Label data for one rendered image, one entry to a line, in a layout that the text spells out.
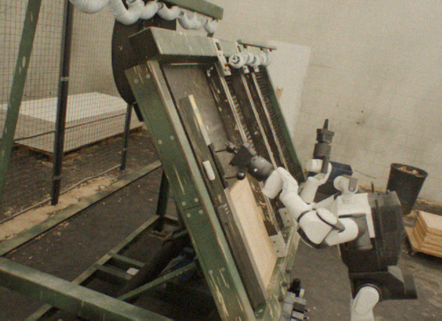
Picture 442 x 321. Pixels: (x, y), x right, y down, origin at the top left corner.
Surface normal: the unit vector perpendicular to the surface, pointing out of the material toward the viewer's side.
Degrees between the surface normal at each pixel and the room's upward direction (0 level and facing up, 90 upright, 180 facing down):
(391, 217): 90
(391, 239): 90
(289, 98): 90
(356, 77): 90
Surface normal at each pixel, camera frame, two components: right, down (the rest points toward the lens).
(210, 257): -0.29, 0.21
